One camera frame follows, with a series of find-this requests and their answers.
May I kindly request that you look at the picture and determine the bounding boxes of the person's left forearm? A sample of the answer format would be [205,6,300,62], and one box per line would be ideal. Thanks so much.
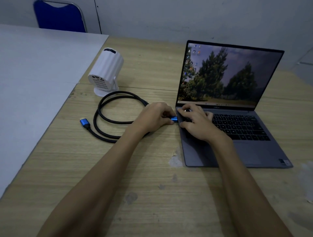
[36,127,150,237]

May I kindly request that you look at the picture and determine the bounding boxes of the clear plastic sheet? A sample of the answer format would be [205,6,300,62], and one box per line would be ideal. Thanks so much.
[299,162,313,203]

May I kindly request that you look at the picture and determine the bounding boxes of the blue metal-framed chair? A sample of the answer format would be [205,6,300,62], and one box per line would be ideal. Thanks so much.
[33,0,88,33]

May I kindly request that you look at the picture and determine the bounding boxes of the person's left hand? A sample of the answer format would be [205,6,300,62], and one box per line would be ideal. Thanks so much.
[133,102,178,135]

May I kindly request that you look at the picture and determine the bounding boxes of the person's right forearm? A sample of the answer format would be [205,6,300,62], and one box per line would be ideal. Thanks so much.
[208,137,294,237]

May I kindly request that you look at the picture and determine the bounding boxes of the person's right hand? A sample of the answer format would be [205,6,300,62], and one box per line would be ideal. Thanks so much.
[177,103,233,147]

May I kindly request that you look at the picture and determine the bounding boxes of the black braided cable blue plugs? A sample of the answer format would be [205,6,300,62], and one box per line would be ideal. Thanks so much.
[79,91,178,143]

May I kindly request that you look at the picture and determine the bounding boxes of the grey laptop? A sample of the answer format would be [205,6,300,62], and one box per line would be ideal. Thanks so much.
[175,40,294,169]

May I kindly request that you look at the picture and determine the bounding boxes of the white mini projector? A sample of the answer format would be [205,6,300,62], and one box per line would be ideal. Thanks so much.
[88,47,124,97]

